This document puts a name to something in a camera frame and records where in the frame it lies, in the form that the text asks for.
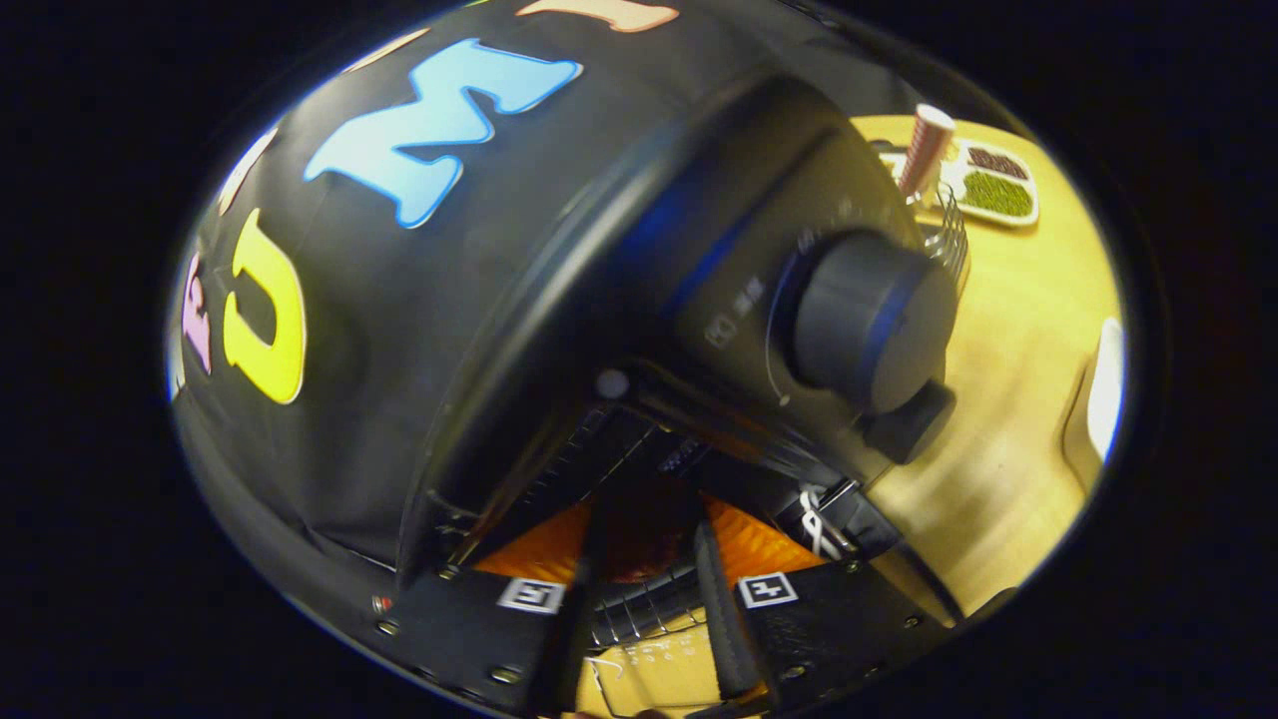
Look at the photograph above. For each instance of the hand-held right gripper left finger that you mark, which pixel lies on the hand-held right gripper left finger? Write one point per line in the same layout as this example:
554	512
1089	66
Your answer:
469	629

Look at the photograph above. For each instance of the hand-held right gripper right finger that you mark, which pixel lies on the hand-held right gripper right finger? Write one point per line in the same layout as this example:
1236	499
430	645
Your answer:
729	619

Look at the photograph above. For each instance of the black electric oven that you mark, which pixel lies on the black electric oven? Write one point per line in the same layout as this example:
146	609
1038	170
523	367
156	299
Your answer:
639	280

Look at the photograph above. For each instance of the black backdrop cloth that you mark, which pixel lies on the black backdrop cloth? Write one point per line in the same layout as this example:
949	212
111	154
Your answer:
329	330

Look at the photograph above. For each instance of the white rectangular tray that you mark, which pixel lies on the white rectangular tray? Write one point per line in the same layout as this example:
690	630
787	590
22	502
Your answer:
1098	399

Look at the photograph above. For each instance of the white divided plate with beans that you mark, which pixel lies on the white divided plate with beans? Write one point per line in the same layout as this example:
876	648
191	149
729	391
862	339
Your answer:
998	190

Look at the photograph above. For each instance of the striped paper cup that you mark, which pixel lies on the striped paper cup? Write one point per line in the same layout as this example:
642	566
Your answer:
924	150

